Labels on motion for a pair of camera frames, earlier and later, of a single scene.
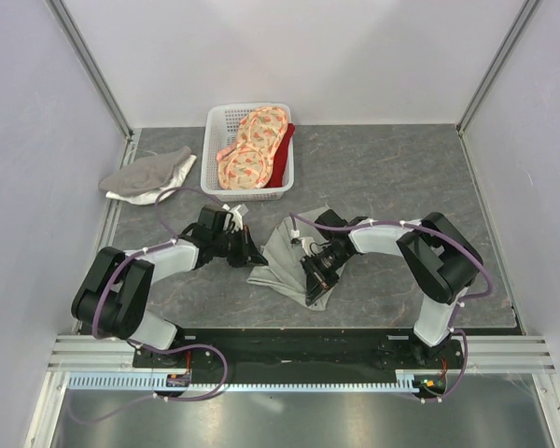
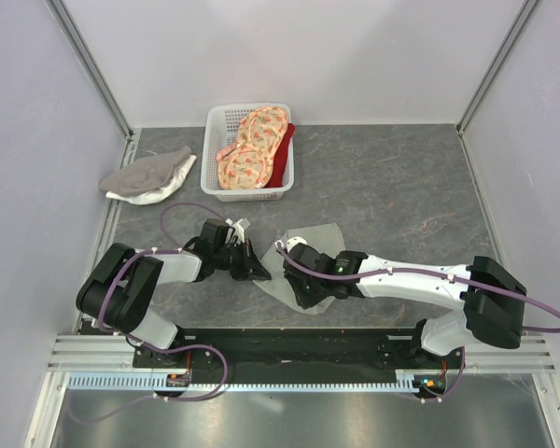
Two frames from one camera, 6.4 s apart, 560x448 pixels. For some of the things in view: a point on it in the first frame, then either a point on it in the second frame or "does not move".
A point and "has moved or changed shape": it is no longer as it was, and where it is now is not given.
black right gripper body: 323,266 → 308,292
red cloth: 279,171 does not move
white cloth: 179,173 does not move
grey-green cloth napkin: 285,271 has moved or changed shape
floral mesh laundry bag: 247,164 does not move
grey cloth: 145,175 does not move
